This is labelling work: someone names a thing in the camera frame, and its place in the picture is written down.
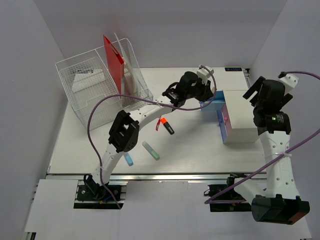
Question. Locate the blue highlighter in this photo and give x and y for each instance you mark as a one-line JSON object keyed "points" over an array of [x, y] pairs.
{"points": [[128, 159]]}

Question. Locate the white wire file organizer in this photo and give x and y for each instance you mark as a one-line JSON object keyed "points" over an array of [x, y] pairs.
{"points": [[99, 104]]}

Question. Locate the green highlighter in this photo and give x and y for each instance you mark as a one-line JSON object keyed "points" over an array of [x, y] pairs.
{"points": [[150, 150]]}

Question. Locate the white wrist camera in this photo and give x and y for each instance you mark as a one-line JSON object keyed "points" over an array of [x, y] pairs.
{"points": [[205, 72], [288, 80]]}

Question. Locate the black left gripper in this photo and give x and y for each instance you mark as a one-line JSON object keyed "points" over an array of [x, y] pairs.
{"points": [[206, 92]]}

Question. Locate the aluminium table rail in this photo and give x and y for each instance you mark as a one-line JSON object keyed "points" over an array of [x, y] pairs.
{"points": [[147, 177]]}

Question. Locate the small blue label plate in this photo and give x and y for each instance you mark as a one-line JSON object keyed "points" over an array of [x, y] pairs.
{"points": [[233, 69]]}

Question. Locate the red pen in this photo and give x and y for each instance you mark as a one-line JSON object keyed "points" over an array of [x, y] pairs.
{"points": [[158, 124]]}

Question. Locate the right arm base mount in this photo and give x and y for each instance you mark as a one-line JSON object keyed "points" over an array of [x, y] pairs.
{"points": [[229, 202]]}

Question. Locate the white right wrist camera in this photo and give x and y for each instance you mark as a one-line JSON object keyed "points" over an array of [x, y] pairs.
{"points": [[288, 80]]}

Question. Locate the clear document sleeve with papers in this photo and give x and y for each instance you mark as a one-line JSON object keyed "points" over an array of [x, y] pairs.
{"points": [[129, 82]]}

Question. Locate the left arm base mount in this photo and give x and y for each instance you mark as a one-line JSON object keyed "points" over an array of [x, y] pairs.
{"points": [[92, 196]]}

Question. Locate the pink drawer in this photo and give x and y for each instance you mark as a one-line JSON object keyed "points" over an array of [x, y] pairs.
{"points": [[224, 123]]}

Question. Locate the red plastic folder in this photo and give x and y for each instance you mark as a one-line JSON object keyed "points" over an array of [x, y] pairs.
{"points": [[115, 64]]}

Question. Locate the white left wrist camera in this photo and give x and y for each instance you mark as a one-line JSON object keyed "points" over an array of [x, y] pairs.
{"points": [[205, 72]]}

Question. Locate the blue drawer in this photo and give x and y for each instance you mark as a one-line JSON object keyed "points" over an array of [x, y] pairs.
{"points": [[217, 104]]}

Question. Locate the white drawer box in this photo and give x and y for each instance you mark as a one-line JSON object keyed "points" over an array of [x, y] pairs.
{"points": [[241, 118]]}

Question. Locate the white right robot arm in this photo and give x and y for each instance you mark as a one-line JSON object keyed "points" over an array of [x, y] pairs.
{"points": [[280, 202]]}

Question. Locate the papers in wire organizer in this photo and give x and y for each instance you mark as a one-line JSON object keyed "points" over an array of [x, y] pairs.
{"points": [[86, 78]]}

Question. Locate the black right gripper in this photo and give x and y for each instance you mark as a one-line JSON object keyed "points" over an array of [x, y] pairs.
{"points": [[256, 86]]}

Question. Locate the orange black highlighter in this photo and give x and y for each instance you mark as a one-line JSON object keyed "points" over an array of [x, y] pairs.
{"points": [[167, 126]]}

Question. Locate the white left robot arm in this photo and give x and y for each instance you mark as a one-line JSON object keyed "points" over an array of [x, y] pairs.
{"points": [[124, 132]]}

